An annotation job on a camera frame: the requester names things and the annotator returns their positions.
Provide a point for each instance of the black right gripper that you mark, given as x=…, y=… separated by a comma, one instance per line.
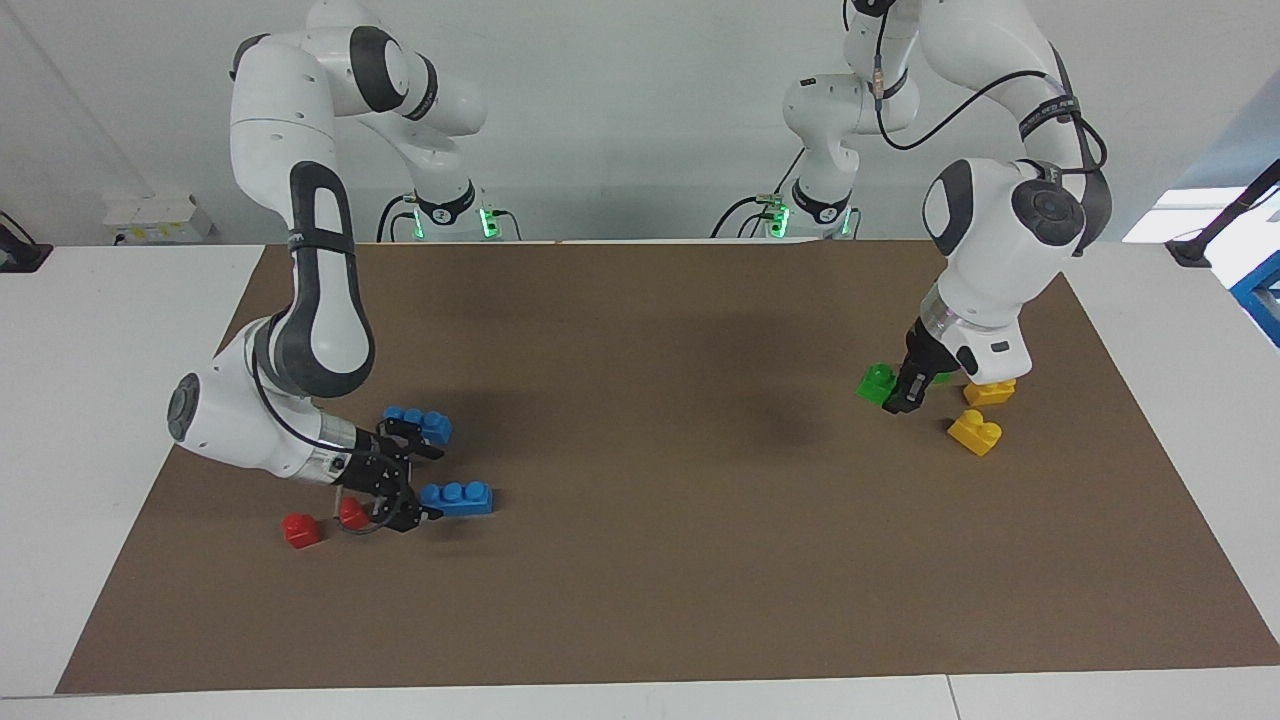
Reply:
x=380, y=480

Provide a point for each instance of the blue three-stud toy brick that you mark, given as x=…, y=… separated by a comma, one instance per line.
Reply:
x=465, y=498
x=436, y=428

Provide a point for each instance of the brown table mat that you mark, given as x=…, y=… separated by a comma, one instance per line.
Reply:
x=640, y=560

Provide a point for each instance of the black table clamp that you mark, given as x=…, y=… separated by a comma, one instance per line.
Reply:
x=22, y=255

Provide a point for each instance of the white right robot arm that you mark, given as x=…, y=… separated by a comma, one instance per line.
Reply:
x=320, y=300

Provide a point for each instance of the blue frame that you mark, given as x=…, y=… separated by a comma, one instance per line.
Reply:
x=1262, y=300

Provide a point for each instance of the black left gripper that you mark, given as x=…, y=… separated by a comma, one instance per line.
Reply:
x=930, y=360

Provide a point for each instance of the white power strip box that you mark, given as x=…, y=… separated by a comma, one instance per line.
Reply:
x=150, y=218

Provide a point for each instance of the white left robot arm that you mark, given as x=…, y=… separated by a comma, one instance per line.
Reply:
x=990, y=270

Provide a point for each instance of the yellow two-stud toy brick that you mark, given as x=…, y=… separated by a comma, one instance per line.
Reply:
x=974, y=433
x=990, y=394

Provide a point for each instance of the red one-stud toy brick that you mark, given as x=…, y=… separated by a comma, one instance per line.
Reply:
x=301, y=532
x=352, y=516

